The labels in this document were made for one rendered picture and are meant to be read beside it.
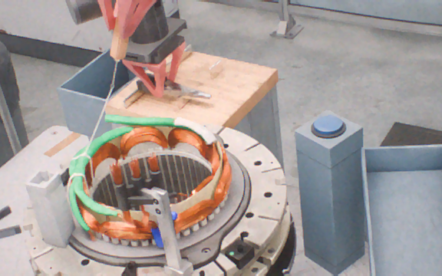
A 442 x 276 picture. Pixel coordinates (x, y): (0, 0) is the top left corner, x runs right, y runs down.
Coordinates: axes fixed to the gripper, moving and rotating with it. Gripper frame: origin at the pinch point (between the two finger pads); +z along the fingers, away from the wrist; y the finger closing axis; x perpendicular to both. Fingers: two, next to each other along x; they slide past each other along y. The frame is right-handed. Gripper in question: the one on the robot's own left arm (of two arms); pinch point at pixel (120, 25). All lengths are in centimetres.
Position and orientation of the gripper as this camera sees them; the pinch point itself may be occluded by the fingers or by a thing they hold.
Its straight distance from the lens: 80.1
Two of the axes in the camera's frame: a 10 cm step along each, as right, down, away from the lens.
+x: 5.6, -4.4, 7.0
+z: -2.4, 7.2, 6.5
